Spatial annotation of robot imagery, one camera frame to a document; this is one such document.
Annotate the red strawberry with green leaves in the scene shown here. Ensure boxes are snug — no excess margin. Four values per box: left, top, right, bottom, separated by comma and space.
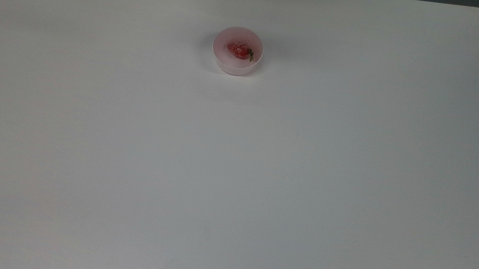
225, 40, 256, 63

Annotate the pink plastic bowl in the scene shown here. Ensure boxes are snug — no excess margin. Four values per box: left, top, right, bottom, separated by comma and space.
209, 24, 266, 79

